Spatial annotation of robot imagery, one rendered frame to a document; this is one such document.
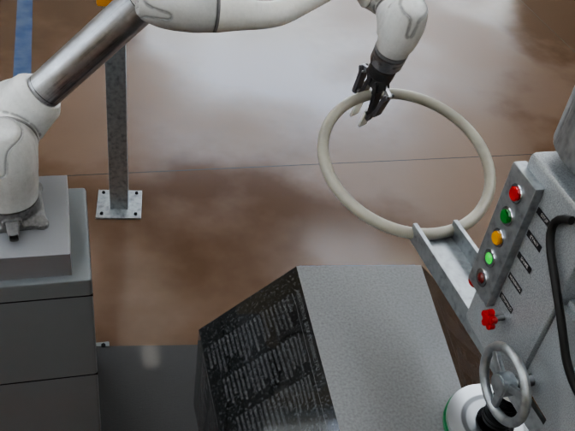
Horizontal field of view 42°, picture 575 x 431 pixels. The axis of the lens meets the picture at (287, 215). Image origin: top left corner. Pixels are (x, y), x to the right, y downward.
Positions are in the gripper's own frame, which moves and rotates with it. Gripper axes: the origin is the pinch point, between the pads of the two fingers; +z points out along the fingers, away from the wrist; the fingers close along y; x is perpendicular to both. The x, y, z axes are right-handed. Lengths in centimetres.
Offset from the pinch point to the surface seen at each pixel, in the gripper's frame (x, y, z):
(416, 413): -42, 76, 1
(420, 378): -34, 70, 3
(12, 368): -108, 2, 60
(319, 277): -33.9, 33.3, 15.1
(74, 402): -95, 14, 78
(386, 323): -29, 54, 9
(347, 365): -46, 58, 6
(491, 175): 12.4, 37.8, -10.4
